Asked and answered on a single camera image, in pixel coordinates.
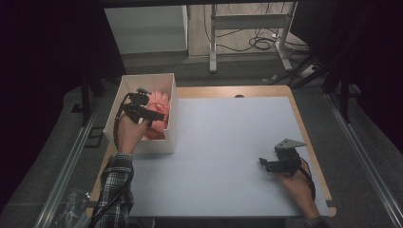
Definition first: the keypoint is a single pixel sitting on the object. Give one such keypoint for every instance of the person's left hand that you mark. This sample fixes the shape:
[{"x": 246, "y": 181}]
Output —
[{"x": 130, "y": 134}]

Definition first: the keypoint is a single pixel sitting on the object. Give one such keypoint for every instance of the white box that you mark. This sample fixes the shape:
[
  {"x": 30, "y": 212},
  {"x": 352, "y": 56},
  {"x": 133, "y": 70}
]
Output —
[{"x": 158, "y": 145}]

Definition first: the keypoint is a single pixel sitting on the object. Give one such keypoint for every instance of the grey metal desk frame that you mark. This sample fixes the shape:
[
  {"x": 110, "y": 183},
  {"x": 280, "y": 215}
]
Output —
[{"x": 250, "y": 21}]

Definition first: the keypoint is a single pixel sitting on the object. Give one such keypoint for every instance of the orange glove with red print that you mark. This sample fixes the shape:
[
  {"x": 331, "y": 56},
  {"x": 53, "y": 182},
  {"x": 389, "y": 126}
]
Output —
[{"x": 160, "y": 106}]

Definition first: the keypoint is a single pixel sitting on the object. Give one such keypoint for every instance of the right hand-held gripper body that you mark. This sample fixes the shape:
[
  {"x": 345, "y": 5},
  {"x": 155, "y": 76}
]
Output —
[{"x": 286, "y": 158}]

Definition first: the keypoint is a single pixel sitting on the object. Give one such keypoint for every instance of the white cabinet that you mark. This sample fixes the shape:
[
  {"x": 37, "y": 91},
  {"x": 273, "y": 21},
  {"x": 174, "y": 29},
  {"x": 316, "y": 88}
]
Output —
[{"x": 145, "y": 30}]

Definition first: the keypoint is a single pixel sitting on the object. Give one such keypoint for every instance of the aluminium floor rail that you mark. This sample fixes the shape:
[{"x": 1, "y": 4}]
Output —
[
  {"x": 364, "y": 158},
  {"x": 68, "y": 171}
]

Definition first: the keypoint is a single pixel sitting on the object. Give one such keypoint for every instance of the white power strip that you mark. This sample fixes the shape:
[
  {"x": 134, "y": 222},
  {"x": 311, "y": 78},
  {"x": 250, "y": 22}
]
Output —
[{"x": 308, "y": 71}]

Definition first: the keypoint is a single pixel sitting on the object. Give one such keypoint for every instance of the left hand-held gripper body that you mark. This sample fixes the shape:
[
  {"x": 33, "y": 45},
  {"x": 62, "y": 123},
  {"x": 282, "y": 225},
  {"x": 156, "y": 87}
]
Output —
[{"x": 136, "y": 106}]

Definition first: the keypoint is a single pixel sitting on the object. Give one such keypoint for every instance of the pale blue table mat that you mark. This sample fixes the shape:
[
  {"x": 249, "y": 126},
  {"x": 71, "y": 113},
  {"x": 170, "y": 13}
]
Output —
[{"x": 221, "y": 164}]

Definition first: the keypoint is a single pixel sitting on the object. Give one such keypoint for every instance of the black metal stand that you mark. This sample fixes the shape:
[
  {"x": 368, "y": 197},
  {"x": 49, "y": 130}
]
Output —
[{"x": 85, "y": 101}]

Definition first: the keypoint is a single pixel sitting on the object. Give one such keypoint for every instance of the clear plastic bag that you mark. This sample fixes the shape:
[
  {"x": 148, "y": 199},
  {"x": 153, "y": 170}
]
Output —
[{"x": 72, "y": 207}]

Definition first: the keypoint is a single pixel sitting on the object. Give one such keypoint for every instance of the person's right hand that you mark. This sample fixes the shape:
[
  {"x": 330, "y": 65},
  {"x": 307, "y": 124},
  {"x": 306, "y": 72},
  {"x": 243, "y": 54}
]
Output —
[{"x": 299, "y": 190}]

